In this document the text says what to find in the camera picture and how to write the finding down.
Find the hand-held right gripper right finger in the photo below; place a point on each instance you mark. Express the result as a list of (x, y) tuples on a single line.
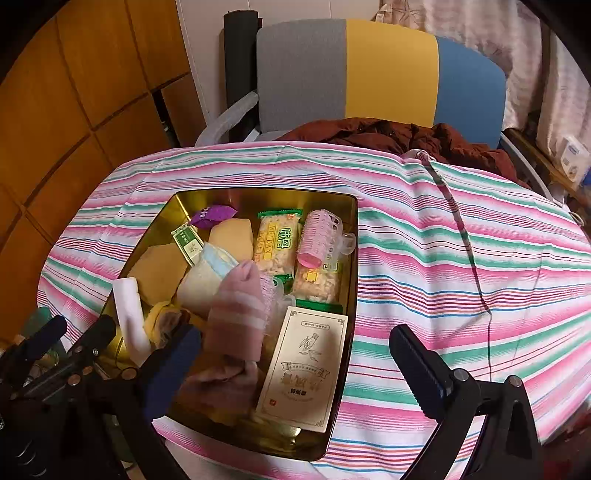
[(415, 369)]

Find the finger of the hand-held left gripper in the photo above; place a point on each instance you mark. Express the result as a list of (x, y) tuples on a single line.
[(97, 332), (46, 334)]

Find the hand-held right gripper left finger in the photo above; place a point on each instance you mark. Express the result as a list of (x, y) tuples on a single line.
[(171, 369)]

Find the white rectangular bar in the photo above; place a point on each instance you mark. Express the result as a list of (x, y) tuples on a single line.
[(129, 314)]

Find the yellow cloth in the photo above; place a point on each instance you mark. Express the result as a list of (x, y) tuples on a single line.
[(154, 323)]

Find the pink striped sock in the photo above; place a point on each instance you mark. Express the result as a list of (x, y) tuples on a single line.
[(235, 318)]

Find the beige sponge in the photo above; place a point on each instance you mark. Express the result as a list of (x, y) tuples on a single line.
[(157, 272), (231, 240)]

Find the beige sock blue cuff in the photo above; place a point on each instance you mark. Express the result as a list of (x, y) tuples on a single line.
[(198, 286)]

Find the beige printed paper box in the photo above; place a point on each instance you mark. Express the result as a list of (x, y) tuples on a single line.
[(304, 369)]

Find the pink hair roller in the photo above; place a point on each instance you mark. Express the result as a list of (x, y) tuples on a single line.
[(318, 235), (272, 295)]

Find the small green white box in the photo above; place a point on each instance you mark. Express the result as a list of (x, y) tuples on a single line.
[(187, 244)]

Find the green snack packet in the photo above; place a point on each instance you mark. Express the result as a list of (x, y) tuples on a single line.
[(277, 244), (318, 286)]

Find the purple candy wrapper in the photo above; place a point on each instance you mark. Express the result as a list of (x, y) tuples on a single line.
[(212, 214)]

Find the gold tin box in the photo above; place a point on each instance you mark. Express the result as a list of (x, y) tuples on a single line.
[(240, 203)]

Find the striped tablecloth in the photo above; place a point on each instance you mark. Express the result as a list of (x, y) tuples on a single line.
[(415, 258)]

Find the pink cloth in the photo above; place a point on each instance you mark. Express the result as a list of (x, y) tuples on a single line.
[(413, 153)]

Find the dark red jacket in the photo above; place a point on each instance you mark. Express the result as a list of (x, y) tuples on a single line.
[(369, 134)]

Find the wooden cabinet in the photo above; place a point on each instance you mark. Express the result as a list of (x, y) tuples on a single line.
[(92, 92)]

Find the dark wooden shelf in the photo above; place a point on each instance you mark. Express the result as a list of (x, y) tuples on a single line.
[(545, 161)]

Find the white box blue label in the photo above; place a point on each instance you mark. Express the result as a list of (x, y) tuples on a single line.
[(572, 152)]

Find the grey yellow blue chair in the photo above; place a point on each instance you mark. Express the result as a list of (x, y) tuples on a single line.
[(392, 69)]

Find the patterned white curtain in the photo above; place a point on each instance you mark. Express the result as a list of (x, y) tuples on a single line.
[(526, 78)]

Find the black rolled mat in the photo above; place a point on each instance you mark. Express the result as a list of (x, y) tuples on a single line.
[(240, 55)]

